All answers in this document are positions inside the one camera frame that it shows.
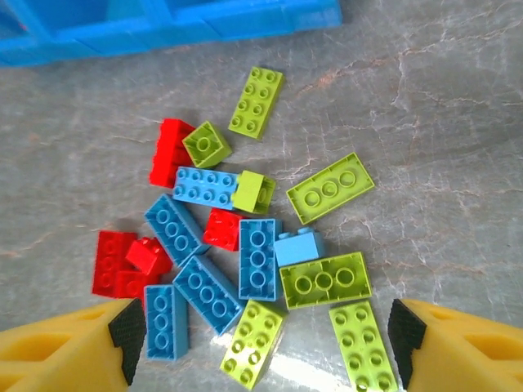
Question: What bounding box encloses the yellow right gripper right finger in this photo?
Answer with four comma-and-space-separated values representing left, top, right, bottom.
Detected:
387, 298, 523, 392

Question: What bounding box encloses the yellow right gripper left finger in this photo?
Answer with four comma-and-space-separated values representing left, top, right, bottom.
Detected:
0, 296, 147, 392

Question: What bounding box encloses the red two-by-two lego brick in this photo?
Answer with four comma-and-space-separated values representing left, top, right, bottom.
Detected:
203, 207, 243, 252
115, 269, 163, 301
125, 236, 173, 275

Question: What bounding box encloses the green two-by-four lego brick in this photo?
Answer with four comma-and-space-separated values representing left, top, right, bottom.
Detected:
227, 66, 285, 142
328, 301, 400, 392
279, 251, 373, 310
219, 300, 289, 387
285, 152, 376, 226

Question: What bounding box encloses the red two-by-four lego brick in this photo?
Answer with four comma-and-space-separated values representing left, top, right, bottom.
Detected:
148, 118, 196, 189
92, 230, 139, 297

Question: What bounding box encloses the blue two-by-four lego brick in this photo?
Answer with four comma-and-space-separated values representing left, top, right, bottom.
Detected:
238, 218, 284, 302
172, 255, 246, 336
143, 284, 190, 363
143, 193, 212, 269
172, 166, 241, 211

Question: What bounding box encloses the blue two-by-two lego brick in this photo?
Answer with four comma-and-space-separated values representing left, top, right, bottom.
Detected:
272, 227, 326, 269

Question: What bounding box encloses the green two-by-two lego brick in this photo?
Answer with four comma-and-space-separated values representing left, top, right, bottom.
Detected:
230, 170, 277, 215
181, 120, 233, 169

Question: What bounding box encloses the blue plastic bin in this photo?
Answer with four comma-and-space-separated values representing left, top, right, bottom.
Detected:
163, 0, 343, 46
0, 0, 50, 69
36, 0, 177, 56

